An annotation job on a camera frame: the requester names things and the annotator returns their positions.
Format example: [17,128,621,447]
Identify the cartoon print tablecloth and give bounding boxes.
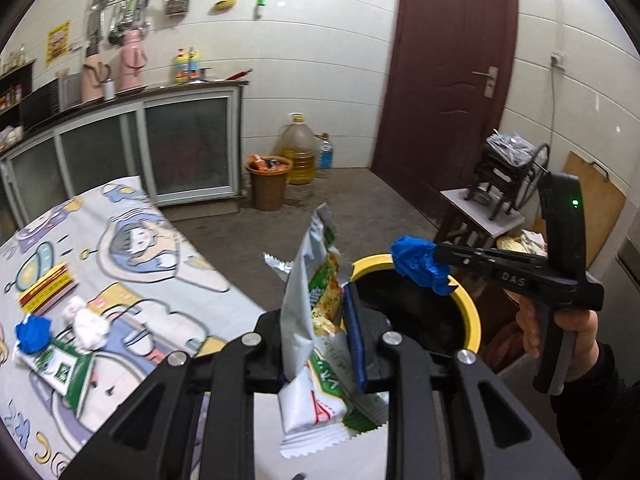
[1,177,262,479]

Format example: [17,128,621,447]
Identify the green white flat carton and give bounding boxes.
[17,338,94,416]

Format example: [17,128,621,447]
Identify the brown waste basket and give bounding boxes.
[246,154,293,211]

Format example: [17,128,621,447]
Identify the wire wall basket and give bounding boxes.
[164,0,190,16]

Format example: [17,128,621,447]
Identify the yellow wall poster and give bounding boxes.
[46,21,70,66]

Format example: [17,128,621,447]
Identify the yellow wall hook duck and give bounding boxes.
[212,0,238,13]

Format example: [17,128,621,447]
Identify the black spice shelf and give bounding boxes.
[0,60,35,130]

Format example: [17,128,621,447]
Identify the pink thermos left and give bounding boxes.
[81,44,111,104]

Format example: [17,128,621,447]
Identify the black noodle machine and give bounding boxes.
[464,130,550,221]

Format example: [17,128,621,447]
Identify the green wall brush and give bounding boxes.
[254,0,266,20]

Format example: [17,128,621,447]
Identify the yellow rim trash bin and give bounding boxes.
[352,254,482,356]

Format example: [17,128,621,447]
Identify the small blue glove piece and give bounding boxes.
[14,314,52,354]

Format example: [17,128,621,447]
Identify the red yellow seasoning box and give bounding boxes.
[18,261,78,315]

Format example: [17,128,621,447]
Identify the large oil jug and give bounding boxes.
[278,113,318,185]

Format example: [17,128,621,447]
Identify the pink thermos right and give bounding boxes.
[118,28,148,93]

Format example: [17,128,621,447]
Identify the wooden board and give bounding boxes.
[549,151,626,266]

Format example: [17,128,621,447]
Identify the utensil wall rack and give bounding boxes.
[86,0,150,46]

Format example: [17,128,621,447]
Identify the dark red door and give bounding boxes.
[371,0,518,224]

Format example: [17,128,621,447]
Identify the yellow detergent bottles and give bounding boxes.
[174,47,201,84]

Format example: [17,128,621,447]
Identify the person right hand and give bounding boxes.
[514,292,600,384]

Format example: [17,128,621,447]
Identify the microwave oven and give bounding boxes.
[21,74,82,130]

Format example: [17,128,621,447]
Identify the pink thermos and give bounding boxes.
[118,28,148,93]
[81,44,111,104]

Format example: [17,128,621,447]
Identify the kitchen counter cabinet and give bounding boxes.
[1,80,248,233]

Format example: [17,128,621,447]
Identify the small white crumpled tissue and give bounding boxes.
[63,295,111,351]

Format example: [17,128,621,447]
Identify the yellow blue snack bag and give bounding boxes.
[264,204,388,458]

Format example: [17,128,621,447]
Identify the small white stool table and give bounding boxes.
[434,188,525,248]

